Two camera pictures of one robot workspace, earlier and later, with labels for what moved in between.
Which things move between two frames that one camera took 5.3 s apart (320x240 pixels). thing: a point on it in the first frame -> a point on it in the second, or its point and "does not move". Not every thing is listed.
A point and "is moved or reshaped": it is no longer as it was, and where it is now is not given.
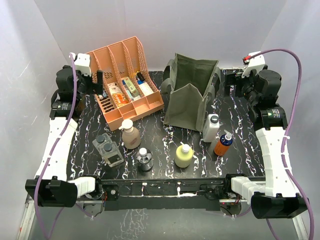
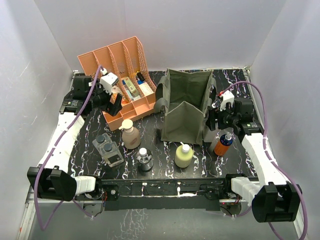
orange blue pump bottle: [221, 145] does not move
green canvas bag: [190, 84] is moved or reshaped
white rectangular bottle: [211, 128] does not move
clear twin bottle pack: [109, 150] does not move
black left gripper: [93, 87] -> [112, 108]
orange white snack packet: [119, 98] does not move
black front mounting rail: [163, 194] does not move
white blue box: [144, 87] does not move
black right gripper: [233, 79] -> [213, 115]
